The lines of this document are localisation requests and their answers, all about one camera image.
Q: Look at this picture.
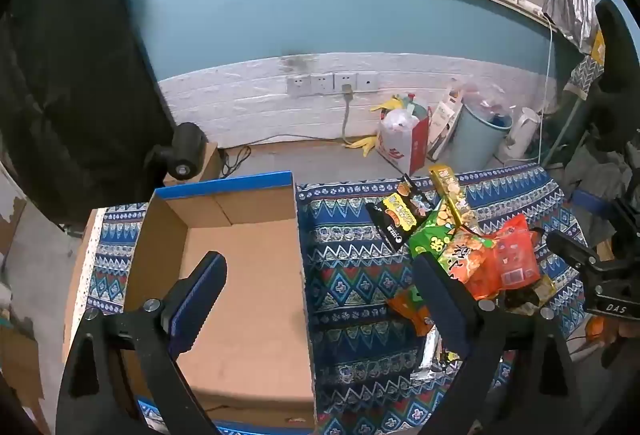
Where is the black and gold snack packet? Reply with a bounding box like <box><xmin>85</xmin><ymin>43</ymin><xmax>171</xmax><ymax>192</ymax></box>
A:
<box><xmin>502</xmin><ymin>275</ymin><xmax>558</xmax><ymax>316</ymax></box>

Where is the blue rimmed cardboard box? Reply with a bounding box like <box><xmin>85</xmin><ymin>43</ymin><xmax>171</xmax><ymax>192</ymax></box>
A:
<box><xmin>120</xmin><ymin>171</ymin><xmax>318</xmax><ymax>435</ymax></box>

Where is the red translucent snack packet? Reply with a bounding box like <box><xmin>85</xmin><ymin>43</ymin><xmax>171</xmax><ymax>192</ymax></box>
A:
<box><xmin>487</xmin><ymin>214</ymin><xmax>543</xmax><ymax>291</ymax></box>

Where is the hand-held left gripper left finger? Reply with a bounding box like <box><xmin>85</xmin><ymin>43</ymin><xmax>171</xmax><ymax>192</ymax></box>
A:
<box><xmin>55</xmin><ymin>251</ymin><xmax>228</xmax><ymax>435</ymax></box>

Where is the silver foil packet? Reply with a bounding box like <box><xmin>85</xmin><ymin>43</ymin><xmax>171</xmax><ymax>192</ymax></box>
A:
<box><xmin>410</xmin><ymin>330</ymin><xmax>468</xmax><ymax>381</ymax></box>

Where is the black cable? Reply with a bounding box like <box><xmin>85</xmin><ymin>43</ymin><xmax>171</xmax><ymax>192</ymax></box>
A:
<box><xmin>220</xmin><ymin>145</ymin><xmax>253</xmax><ymax>178</ymax></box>

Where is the grey patterned cloth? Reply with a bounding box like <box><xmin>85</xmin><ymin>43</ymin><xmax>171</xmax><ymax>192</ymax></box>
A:
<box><xmin>564</xmin><ymin>55</ymin><xmax>606</xmax><ymax>102</ymax></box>

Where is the black and yellow snack packet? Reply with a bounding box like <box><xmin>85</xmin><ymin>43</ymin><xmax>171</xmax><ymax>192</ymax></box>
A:
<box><xmin>365</xmin><ymin>175</ymin><xmax>436</xmax><ymax>251</ymax></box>

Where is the grey blue trash bin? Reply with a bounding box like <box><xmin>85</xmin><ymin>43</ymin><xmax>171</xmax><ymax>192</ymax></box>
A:
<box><xmin>452</xmin><ymin>102</ymin><xmax>513</xmax><ymax>170</ymax></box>

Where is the green pole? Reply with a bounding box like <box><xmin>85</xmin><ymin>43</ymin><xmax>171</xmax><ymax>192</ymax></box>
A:
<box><xmin>542</xmin><ymin>97</ymin><xmax>583</xmax><ymax>166</ymax></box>

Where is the clear plastic bin liner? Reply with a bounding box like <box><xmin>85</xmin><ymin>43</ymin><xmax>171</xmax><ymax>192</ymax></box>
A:
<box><xmin>457</xmin><ymin>82</ymin><xmax>516</xmax><ymax>116</ymax></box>

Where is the yellow rubber glove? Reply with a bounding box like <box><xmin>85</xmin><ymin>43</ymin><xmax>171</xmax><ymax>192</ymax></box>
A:
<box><xmin>345</xmin><ymin>137</ymin><xmax>379</xmax><ymax>156</ymax></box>
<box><xmin>370</xmin><ymin>96</ymin><xmax>407</xmax><ymax>114</ymax></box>

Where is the white cable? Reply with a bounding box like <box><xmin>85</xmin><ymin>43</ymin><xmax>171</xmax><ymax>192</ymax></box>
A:
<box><xmin>542</xmin><ymin>14</ymin><xmax>558</xmax><ymax>116</ymax></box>

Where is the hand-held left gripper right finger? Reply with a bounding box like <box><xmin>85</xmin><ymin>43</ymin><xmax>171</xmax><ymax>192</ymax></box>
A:
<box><xmin>412</xmin><ymin>254</ymin><xmax>583</xmax><ymax>435</ymax></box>

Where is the red and white shopping bag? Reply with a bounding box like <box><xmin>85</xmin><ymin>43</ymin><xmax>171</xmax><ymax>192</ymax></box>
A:
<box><xmin>377</xmin><ymin>107</ymin><xmax>431</xmax><ymax>176</ymax></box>

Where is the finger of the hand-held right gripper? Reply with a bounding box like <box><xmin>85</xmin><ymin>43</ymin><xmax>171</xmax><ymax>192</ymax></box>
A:
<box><xmin>570</xmin><ymin>187</ymin><xmax>640</xmax><ymax>238</ymax></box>
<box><xmin>546</xmin><ymin>230</ymin><xmax>608</xmax><ymax>278</ymax></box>

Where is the long yellow snack packet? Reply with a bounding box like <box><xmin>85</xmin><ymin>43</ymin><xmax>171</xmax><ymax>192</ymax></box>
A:
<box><xmin>429</xmin><ymin>164</ymin><xmax>481</xmax><ymax>236</ymax></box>

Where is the small brown cardboard box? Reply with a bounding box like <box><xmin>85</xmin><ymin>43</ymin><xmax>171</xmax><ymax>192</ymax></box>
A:
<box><xmin>200</xmin><ymin>142</ymin><xmax>224</xmax><ymax>182</ymax></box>

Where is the white paper carton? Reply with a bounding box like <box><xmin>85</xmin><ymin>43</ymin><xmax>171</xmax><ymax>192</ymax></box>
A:
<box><xmin>427</xmin><ymin>87</ymin><xmax>463</xmax><ymax>160</ymax></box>

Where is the white plastic bag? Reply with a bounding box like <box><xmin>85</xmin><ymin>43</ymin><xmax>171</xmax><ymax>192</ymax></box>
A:
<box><xmin>382</xmin><ymin>109</ymin><xmax>420</xmax><ymax>136</ymax></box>

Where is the black cylindrical device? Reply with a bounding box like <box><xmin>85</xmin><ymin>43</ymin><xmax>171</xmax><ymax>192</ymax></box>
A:
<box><xmin>145</xmin><ymin>122</ymin><xmax>208</xmax><ymax>180</ymax></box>

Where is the blue patterned blanket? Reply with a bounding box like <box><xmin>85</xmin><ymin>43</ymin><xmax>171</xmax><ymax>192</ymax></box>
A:
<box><xmin>85</xmin><ymin>165</ymin><xmax>591</xmax><ymax>435</ymax></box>

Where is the white electric kettle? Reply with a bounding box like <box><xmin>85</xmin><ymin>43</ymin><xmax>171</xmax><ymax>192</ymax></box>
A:
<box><xmin>501</xmin><ymin>107</ymin><xmax>543</xmax><ymax>164</ymax></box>

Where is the small orange snack packet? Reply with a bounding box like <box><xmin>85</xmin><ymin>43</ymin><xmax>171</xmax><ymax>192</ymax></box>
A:
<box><xmin>386</xmin><ymin>287</ymin><xmax>436</xmax><ymax>338</ymax></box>

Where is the green bean snack packet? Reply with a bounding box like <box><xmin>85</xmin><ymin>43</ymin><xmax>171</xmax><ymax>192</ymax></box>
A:
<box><xmin>407</xmin><ymin>200</ymin><xmax>463</xmax><ymax>266</ymax></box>

